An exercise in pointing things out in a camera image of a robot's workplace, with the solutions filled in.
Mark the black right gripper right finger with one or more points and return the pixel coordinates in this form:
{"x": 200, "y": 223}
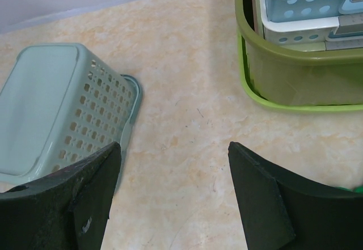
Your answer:
{"x": 280, "y": 209}

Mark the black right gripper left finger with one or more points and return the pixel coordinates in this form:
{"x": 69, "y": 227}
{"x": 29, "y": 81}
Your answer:
{"x": 67, "y": 209}

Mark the large teal perforated basket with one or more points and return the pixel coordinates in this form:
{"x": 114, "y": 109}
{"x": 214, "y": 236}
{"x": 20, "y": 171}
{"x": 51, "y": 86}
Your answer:
{"x": 60, "y": 104}

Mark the green cloth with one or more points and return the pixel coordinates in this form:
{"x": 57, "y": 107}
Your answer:
{"x": 358, "y": 189}

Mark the green plastic tub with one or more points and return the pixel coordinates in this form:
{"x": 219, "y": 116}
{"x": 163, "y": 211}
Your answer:
{"x": 324, "y": 73}

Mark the white basket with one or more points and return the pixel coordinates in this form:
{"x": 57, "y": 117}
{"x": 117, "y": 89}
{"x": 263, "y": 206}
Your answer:
{"x": 343, "y": 27}

